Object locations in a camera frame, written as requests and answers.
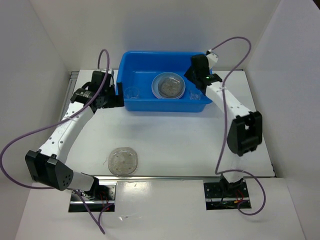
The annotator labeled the clear plastic cup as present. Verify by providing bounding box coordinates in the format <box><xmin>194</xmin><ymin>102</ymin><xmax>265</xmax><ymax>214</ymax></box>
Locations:
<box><xmin>124</xmin><ymin>86</ymin><xmax>140</xmax><ymax>99</ymax></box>
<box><xmin>189</xmin><ymin>89</ymin><xmax>203</xmax><ymax>101</ymax></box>

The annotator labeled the grey translucent plate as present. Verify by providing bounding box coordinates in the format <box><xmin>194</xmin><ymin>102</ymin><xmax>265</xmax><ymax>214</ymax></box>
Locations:
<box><xmin>158</xmin><ymin>77</ymin><xmax>184</xmax><ymax>98</ymax></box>

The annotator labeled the blue plastic plate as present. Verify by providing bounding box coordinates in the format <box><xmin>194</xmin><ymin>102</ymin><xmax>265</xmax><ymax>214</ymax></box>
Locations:
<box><xmin>151</xmin><ymin>72</ymin><xmax>186</xmax><ymax>99</ymax></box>

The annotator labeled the clear textured plate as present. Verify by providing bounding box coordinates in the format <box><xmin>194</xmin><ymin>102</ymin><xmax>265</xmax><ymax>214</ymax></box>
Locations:
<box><xmin>108</xmin><ymin>147</ymin><xmax>138</xmax><ymax>176</ymax></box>

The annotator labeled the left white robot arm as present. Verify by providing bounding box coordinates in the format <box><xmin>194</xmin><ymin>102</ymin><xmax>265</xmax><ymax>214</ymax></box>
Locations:
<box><xmin>25</xmin><ymin>69</ymin><xmax>124</xmax><ymax>200</ymax></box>

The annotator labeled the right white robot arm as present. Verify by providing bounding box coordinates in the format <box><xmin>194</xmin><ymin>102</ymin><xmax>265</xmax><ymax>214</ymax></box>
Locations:
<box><xmin>184</xmin><ymin>52</ymin><xmax>263</xmax><ymax>197</ymax></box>

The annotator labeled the blue plastic bin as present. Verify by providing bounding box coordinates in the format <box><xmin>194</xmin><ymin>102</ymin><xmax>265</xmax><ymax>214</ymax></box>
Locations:
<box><xmin>117</xmin><ymin>51</ymin><xmax>212</xmax><ymax>113</ymax></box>

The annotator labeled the aluminium rail frame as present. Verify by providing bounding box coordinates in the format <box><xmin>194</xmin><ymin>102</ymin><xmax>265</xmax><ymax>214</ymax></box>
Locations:
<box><xmin>55</xmin><ymin>70</ymin><xmax>276</xmax><ymax>182</ymax></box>

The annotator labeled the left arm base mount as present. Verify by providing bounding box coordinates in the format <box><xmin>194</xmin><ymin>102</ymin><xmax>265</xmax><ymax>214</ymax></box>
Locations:
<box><xmin>68</xmin><ymin>181</ymin><xmax>117</xmax><ymax>213</ymax></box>

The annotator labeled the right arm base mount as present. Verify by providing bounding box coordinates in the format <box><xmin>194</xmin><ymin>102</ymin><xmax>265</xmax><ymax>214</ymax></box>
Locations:
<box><xmin>203</xmin><ymin>179</ymin><xmax>252</xmax><ymax>211</ymax></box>

